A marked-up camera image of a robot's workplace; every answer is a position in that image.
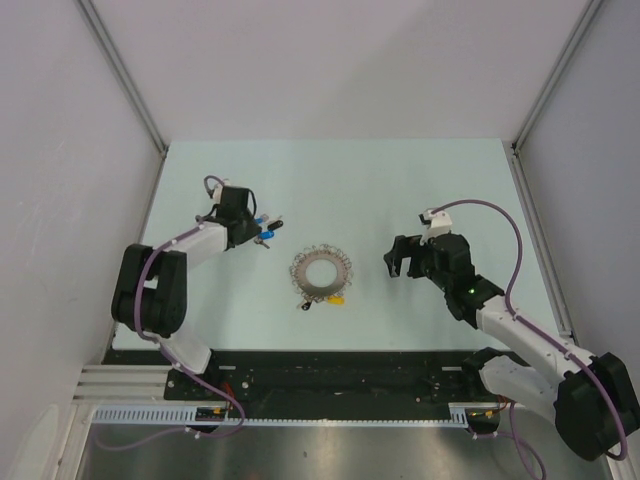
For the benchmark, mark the left aluminium frame post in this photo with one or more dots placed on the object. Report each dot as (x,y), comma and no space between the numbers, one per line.
(115,61)

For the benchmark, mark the silver key dark head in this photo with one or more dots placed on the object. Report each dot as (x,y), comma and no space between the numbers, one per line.
(261,242)

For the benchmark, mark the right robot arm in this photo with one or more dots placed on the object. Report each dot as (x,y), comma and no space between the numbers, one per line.
(589,399)

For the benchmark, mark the aluminium rail profile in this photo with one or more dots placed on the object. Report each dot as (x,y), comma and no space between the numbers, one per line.
(121,383)

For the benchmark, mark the right aluminium frame post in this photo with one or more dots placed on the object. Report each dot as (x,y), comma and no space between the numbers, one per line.
(575,40)

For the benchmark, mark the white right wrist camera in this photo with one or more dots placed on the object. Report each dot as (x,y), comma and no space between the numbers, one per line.
(436,223)

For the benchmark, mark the black key tag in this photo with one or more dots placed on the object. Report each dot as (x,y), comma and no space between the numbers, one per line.
(275,225)

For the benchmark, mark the white slotted cable duct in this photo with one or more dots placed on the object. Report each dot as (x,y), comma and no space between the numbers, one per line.
(448,415)

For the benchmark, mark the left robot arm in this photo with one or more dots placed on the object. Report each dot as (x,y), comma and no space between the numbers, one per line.
(151,292)

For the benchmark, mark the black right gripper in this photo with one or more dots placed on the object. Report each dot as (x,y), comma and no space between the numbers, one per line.
(406,247)

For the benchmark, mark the aluminium frame post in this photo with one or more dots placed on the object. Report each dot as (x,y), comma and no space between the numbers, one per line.
(575,40)
(115,61)

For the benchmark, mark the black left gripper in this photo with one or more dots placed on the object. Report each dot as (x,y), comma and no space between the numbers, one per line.
(252,230)

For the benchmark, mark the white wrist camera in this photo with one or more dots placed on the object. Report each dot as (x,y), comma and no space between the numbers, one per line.
(436,223)
(215,191)

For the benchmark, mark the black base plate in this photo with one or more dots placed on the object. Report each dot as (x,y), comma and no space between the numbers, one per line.
(290,381)

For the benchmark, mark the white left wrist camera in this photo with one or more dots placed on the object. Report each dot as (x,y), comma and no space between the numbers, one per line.
(215,191)

